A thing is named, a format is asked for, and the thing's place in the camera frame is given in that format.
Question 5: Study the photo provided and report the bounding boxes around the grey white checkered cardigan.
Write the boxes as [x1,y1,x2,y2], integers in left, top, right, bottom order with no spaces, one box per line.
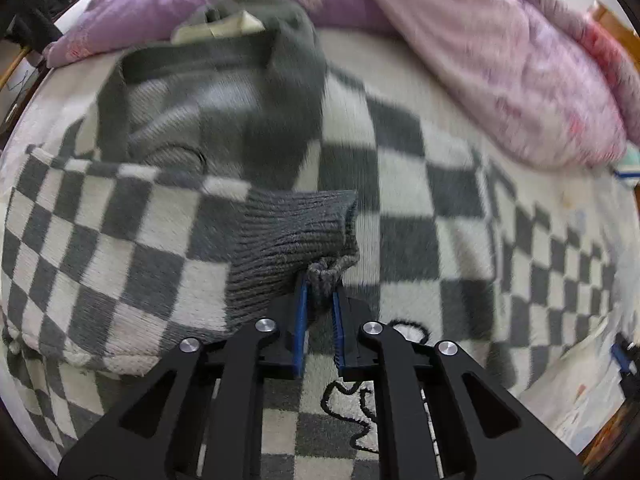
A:
[1,0,615,479]

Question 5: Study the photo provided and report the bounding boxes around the bed with floral sheet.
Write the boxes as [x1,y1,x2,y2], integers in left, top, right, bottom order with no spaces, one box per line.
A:
[1,30,639,463]

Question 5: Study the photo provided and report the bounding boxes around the light blue pillow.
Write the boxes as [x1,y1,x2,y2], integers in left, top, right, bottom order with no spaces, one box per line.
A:
[612,143,640,188]

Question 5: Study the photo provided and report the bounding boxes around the purple floral duvet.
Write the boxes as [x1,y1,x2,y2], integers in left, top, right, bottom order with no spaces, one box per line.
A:
[43,0,639,169]

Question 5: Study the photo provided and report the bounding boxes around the wooden headboard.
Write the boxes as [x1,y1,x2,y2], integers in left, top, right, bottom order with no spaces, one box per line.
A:
[588,0,640,68]

